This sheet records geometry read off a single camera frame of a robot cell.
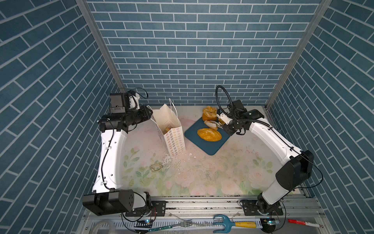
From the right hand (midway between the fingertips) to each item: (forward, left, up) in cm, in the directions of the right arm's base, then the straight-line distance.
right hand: (225, 125), depth 84 cm
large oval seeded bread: (+3, +8, -14) cm, 17 cm away
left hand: (-6, +39, +15) cm, 42 cm away
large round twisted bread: (+19, +9, -10) cm, 24 cm away
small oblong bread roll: (+4, +8, -5) cm, 10 cm away
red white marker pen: (-42, -39, -20) cm, 61 cm away
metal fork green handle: (-46, +19, -19) cm, 54 cm away
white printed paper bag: (+8, +37, -14) cm, 40 cm away
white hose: (-50, +55, -18) cm, 76 cm away
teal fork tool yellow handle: (-45, -1, -18) cm, 49 cm away
